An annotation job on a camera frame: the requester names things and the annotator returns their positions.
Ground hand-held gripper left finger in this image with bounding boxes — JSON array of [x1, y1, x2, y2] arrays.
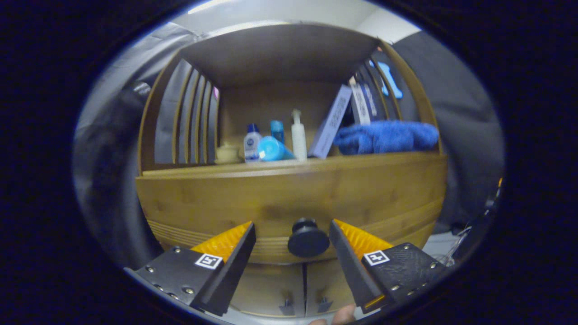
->
[[124, 221, 256, 316]]

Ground dark blue book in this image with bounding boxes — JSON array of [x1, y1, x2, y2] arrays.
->
[[361, 80, 384, 122]]

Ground white lotion bottle blue cap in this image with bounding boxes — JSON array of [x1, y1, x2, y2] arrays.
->
[[243, 124, 262, 163]]

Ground wooden countertop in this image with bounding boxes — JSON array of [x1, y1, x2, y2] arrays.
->
[[138, 151, 447, 179]]

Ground wooden drawer with black knob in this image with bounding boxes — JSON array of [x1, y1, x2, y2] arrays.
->
[[135, 174, 447, 265]]

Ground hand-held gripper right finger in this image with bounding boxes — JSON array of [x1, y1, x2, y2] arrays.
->
[[329, 219, 447, 314]]

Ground cream lidded teacup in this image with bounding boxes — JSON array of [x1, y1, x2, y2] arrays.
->
[[214, 142, 241, 164]]

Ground wooden cabinet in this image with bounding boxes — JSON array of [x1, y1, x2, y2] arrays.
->
[[135, 23, 448, 319]]

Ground white spine book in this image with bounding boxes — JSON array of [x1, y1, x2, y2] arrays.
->
[[350, 81, 372, 126]]

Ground blue squeeze tube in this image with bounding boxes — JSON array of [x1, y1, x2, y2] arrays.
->
[[257, 136, 296, 162]]

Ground lavender book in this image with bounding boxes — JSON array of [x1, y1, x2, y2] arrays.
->
[[308, 84, 353, 159]]

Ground tangle of thin cables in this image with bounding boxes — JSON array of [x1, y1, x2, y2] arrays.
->
[[440, 223, 475, 265]]

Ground white pump bottle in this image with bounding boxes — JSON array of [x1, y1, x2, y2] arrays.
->
[[291, 109, 308, 160]]

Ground blue towel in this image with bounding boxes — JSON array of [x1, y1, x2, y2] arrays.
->
[[333, 120, 439, 156]]

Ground wooden cabinet door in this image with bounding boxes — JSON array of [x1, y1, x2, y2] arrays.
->
[[305, 260, 357, 316], [228, 263, 307, 317]]

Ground black backdrop cloth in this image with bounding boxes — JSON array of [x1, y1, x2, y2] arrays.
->
[[72, 23, 505, 271]]

